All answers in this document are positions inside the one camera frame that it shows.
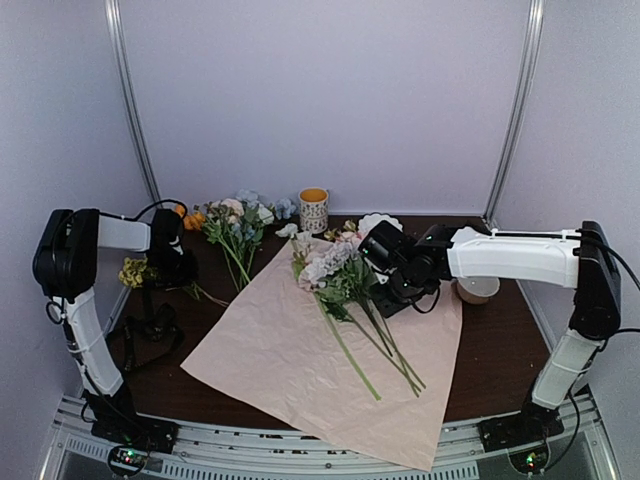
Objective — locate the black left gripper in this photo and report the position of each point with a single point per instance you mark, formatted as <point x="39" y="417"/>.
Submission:
<point x="190" y="273"/>

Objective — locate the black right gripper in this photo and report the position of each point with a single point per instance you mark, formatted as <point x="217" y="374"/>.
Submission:
<point x="388" y="308"/>

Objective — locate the pink fake flower stem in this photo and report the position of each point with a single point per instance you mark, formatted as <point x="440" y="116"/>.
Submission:
<point x="350" y="350"/>
<point x="344" y="247"/>

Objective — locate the white fake flower stem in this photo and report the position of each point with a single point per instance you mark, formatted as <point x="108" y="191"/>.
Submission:
<point x="301" y="242"/>

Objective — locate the pink wrapping paper sheet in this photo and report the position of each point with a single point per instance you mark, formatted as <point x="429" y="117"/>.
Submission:
<point x="273" y="350"/>

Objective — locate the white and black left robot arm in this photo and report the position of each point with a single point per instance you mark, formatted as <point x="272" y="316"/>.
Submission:
<point x="65" y="266"/>

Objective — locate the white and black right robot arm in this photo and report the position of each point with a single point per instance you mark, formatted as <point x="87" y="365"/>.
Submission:
<point x="577" y="260"/>

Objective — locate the yellow fake flower sprig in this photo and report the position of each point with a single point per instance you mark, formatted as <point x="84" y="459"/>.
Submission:
<point x="139" y="273"/>

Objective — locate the orange fake flower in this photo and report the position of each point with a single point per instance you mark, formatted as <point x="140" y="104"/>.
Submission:
<point x="192" y="221"/>

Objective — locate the pile of fake flowers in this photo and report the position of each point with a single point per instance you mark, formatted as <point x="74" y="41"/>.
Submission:
<point x="238" y="225"/>

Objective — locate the white scalloped bowl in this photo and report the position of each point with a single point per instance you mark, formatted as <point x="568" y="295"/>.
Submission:
<point x="369" y="221"/>

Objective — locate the plain white bowl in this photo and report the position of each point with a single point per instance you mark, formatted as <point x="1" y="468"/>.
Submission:
<point x="477" y="290"/>

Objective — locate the floral mug with yellow inside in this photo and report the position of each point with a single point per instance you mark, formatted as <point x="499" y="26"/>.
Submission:
<point x="314" y="210"/>

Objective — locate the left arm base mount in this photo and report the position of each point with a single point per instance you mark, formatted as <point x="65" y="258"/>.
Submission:
<point x="150" y="434"/>

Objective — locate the aluminium front rail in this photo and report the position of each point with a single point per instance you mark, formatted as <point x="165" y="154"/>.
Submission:
<point x="581" y="451"/>

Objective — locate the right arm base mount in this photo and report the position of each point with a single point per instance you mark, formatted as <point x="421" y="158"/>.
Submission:
<point x="514" y="431"/>

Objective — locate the right aluminium frame post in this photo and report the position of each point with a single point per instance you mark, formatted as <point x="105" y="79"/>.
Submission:
<point x="527" y="70"/>

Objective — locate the aluminium frame post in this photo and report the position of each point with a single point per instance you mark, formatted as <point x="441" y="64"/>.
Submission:
<point x="116" y="32"/>
<point x="527" y="70"/>

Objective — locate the left aluminium frame post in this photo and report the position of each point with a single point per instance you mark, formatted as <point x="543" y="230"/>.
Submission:
<point x="116" y="32"/>

